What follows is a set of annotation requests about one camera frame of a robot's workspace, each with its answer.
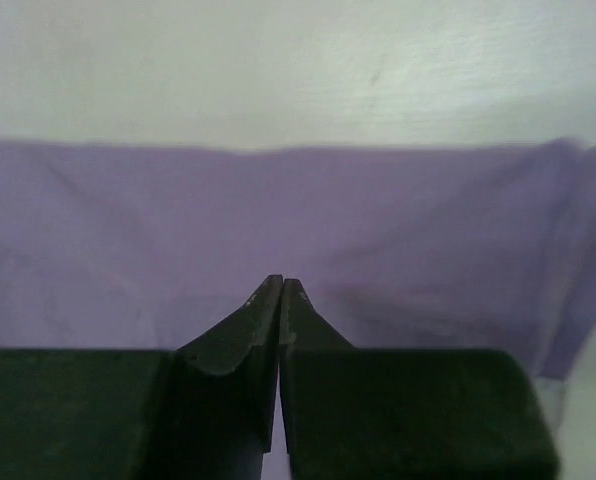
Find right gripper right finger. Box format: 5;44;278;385
279;279;560;480

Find lavender t shirt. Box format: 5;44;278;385
0;137;596;480

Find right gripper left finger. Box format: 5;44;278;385
0;275;283;479

